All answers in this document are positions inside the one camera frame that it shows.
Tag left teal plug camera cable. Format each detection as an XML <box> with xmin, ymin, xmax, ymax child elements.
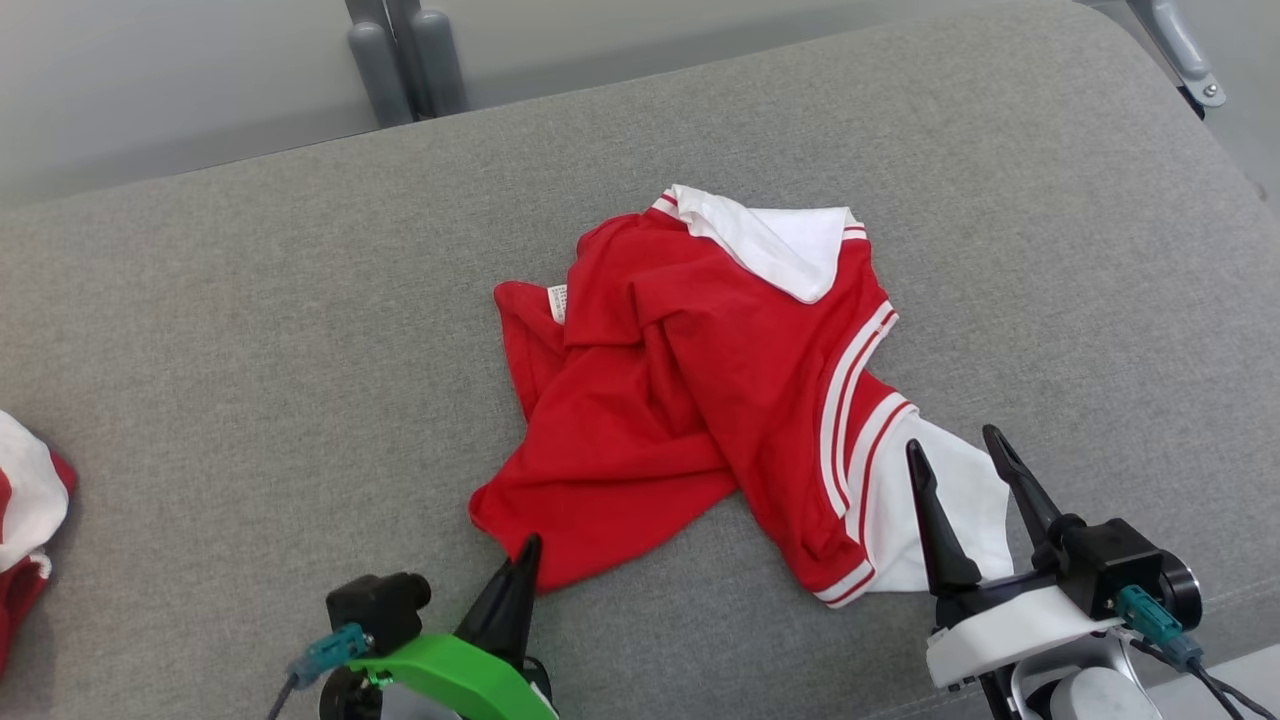
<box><xmin>265</xmin><ymin>622</ymin><xmax>371</xmax><ymax>720</ymax></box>

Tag red shorts with white stripes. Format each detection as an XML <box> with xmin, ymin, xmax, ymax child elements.
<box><xmin>0</xmin><ymin>410</ymin><xmax>78</xmax><ymax>681</ymax></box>

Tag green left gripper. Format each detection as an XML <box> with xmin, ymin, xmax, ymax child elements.
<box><xmin>318</xmin><ymin>533</ymin><xmax>559</xmax><ymax>720</ymax></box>

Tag grey metal bracket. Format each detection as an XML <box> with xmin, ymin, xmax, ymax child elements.
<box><xmin>1125</xmin><ymin>0</ymin><xmax>1228</xmax><ymax>109</ymax></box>

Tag red shirt with white sleeves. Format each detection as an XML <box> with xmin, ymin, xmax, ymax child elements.
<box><xmin>468</xmin><ymin>183</ymin><xmax>1016</xmax><ymax>609</ymax></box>

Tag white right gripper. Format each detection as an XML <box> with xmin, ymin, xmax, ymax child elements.
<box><xmin>905</xmin><ymin>425</ymin><xmax>1127</xmax><ymax>692</ymax></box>

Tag grey metal post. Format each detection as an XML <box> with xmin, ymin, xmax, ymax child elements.
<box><xmin>385</xmin><ymin>0</ymin><xmax>468</xmax><ymax>118</ymax></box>
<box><xmin>345</xmin><ymin>0</ymin><xmax>414</xmax><ymax>128</ymax></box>

